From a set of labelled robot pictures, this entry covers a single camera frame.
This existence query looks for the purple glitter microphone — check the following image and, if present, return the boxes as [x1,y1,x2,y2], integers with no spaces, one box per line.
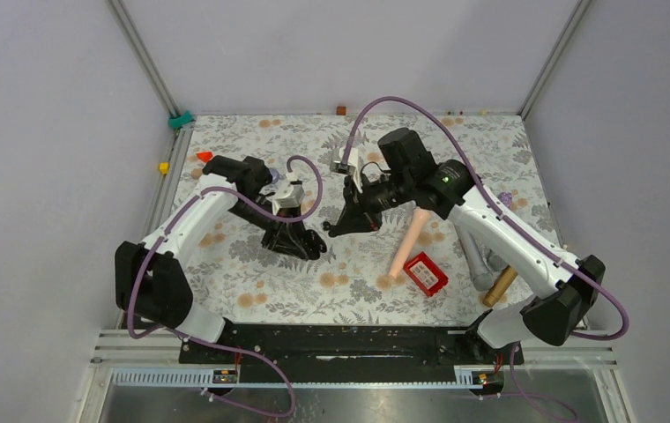
[497,191,514,210]

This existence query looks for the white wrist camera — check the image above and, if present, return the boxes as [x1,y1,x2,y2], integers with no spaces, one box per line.
[330,147,363,193]
[270,172,305,215]

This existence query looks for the black earbud charging case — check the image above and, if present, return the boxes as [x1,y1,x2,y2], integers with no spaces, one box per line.
[303,229,328,261]

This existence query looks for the white slotted cable duct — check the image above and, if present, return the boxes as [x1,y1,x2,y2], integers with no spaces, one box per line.
[111,366,493,390]

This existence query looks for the pink cylindrical tube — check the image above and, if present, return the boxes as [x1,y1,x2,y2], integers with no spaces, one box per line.
[387,207,431,278]

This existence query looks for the floral patterned mat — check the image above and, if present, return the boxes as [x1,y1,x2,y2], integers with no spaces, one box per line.
[173,115,558,326]

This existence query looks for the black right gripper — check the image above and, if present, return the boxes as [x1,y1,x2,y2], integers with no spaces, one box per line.
[335,171,413,236]

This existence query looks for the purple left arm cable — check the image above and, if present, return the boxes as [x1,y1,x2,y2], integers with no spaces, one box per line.
[126,154,324,419]

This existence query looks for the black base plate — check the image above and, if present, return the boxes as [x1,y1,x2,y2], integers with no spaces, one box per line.
[178,323,523,385]

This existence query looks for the red plastic bin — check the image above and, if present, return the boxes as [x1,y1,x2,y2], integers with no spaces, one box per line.
[403,252,449,297]

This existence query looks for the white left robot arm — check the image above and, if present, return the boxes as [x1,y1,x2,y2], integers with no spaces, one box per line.
[115,156,327,362]

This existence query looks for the aluminium frame rail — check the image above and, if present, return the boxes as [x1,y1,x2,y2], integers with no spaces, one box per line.
[517,0,593,121]
[105,0,188,235]

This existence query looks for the teal curved block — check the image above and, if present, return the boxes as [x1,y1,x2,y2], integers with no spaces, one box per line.
[167,110,195,130]

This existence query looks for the aluminium frame rail left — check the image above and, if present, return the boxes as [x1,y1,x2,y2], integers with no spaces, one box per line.
[105,0,188,235]

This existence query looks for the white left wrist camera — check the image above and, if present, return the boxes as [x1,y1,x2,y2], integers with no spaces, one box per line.
[270,172,305,215]

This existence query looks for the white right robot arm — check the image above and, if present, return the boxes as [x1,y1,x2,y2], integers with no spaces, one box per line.
[324,128,605,363]

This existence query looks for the aluminium frame rail right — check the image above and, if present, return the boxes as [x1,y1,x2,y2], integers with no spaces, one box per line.
[517,0,593,121]

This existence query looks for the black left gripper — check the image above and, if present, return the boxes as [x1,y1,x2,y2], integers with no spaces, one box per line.
[228,193,314,259]

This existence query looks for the gold microphone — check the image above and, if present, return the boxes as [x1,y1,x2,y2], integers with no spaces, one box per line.
[481,266,518,308]

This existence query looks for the red wedge block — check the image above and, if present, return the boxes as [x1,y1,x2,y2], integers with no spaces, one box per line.
[196,151,213,163]

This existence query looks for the grey microphone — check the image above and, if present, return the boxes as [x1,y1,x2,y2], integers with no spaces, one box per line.
[455,226,495,292]

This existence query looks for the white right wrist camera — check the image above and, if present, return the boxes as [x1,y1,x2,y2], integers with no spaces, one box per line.
[330,147,363,193]

